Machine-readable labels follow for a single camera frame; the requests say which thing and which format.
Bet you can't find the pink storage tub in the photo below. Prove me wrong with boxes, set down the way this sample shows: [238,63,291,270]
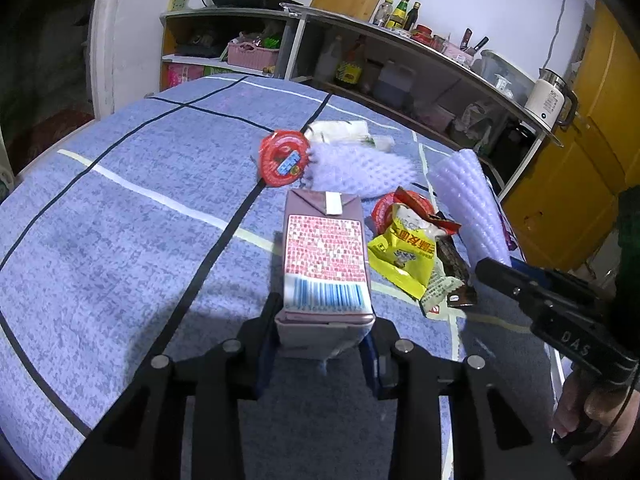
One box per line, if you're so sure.
[424,105,457,132]

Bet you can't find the kitchen knives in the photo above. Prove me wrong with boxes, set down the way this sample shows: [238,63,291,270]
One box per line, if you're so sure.
[461,28,490,55]

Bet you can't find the pink knife holder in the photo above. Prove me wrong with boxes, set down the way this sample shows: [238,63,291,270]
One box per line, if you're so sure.
[442,42,474,68]

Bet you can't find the red lid jelly cup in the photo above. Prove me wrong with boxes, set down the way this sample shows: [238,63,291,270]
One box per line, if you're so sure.
[258,129,313,190]
[371,187,437,236]

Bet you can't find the grey blue plastic jug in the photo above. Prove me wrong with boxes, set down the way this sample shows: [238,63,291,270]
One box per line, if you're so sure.
[372,60,417,106]

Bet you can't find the long metal shelf rack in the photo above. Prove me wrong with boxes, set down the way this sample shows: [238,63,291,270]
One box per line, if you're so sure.
[280,2,565,198]

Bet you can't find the yellow green oil bottle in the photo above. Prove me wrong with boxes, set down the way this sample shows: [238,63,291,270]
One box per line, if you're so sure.
[387,0,409,30]

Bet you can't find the white electric kettle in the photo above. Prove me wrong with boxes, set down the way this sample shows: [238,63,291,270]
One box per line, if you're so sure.
[524,67,579,132]

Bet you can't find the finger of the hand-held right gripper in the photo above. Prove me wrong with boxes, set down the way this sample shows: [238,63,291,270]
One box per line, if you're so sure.
[512,258,568,283]
[474,256,555,313]

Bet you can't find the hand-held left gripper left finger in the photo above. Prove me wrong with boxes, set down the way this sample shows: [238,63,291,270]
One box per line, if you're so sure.
[57,291,283,480]

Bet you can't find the lavender foam fruit net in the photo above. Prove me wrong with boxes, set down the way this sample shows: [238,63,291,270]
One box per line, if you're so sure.
[306,141,423,200]
[429,149,513,268]

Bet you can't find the yellow wooden door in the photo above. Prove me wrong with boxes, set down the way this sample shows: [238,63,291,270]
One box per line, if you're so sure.
[501,0,640,272]

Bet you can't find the pink printed box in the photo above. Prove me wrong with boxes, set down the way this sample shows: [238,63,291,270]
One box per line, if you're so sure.
[167,62,207,93]

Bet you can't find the person's right hand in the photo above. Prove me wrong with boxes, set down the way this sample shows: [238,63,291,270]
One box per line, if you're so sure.
[551,379,640,462]

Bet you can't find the small shelf cabinet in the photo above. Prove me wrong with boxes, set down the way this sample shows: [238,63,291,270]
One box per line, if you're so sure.
[160,7,302,93]

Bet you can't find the yellow snack packet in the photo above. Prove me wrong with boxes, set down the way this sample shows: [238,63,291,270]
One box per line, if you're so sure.
[367,202,449,302]

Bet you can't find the pink plastic basket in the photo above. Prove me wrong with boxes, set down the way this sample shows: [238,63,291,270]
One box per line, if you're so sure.
[227,40,279,72]

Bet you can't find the yellow label sauce bottle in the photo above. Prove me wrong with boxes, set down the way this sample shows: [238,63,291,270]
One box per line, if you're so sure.
[335,35,369,88]

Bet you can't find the white plastic packet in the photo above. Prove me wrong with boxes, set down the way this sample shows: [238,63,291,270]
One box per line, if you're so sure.
[304,120,393,153]

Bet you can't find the person's dark clothing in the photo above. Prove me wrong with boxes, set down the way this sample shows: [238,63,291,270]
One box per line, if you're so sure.
[616,187,640,343]

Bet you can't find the crumpled plastic bags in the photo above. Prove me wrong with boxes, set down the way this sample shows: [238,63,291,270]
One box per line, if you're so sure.
[452,100,497,142]

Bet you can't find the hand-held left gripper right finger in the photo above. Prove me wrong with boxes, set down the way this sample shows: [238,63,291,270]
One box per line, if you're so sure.
[360,316,576,480]

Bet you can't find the white green wrapper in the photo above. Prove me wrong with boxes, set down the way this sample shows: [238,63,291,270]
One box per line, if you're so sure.
[419,259,465,319]

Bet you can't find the white wall cable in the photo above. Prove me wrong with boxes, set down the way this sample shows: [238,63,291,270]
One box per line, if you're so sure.
[541,0,572,70]

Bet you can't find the clear plastic container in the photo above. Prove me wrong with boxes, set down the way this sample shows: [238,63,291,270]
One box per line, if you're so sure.
[480,50,536,103]

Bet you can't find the dark brown wrapper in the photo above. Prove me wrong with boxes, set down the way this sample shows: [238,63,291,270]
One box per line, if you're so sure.
[434,210,477,308]

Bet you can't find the pink milk carton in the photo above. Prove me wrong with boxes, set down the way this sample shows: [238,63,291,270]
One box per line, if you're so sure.
[274,189,377,361]

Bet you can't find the blue checked blanket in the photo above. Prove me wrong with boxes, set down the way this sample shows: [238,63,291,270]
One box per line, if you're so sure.
[0,72,568,480]

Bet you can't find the white plastic jug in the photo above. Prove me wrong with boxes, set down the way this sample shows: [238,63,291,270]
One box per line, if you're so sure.
[315,35,344,83]

